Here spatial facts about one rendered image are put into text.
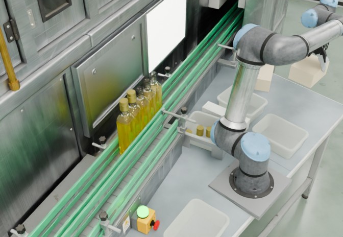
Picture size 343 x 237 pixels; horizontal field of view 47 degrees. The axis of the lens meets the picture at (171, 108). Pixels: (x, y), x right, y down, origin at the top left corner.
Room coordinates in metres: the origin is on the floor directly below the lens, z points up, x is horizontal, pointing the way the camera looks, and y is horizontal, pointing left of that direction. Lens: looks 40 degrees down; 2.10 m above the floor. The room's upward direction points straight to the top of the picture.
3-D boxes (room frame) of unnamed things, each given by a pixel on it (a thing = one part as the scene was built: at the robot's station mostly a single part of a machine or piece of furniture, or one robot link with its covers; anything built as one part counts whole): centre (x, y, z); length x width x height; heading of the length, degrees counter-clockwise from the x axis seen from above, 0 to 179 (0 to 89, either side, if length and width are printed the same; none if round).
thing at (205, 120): (1.37, -0.17, 0.80); 0.22 x 0.17 x 0.09; 63
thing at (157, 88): (1.37, 0.08, 0.99); 0.06 x 0.06 x 0.21; 63
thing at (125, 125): (1.17, 0.18, 0.99); 0.06 x 0.06 x 0.21; 63
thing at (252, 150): (1.12, -0.33, 0.93); 0.13 x 0.12 x 0.14; 42
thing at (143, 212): (0.90, 0.11, 0.84); 0.05 x 0.05 x 0.03
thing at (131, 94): (1.22, 0.16, 1.14); 0.04 x 0.04 x 0.04
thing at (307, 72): (1.62, -0.67, 0.99); 0.16 x 0.12 x 0.07; 137
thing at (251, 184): (1.11, -0.34, 0.82); 0.15 x 0.15 x 0.10
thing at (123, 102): (1.17, 0.18, 1.14); 0.04 x 0.04 x 0.04
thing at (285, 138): (1.36, -0.51, 0.78); 0.22 x 0.17 x 0.09; 47
